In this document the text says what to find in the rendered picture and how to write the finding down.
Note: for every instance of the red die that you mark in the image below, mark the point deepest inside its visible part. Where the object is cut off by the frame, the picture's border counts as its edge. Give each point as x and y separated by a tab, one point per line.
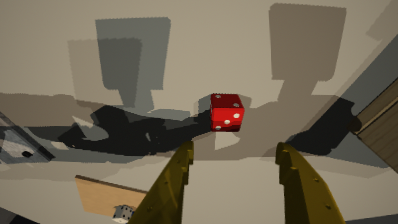
226	113

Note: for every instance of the white die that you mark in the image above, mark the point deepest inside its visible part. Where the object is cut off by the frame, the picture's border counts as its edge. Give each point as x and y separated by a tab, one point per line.
122	214

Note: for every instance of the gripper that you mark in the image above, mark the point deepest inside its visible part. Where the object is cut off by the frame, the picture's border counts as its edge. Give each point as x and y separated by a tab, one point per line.
307	197

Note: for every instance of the tan flat mat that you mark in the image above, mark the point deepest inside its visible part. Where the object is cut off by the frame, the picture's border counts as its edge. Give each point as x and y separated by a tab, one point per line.
102	198

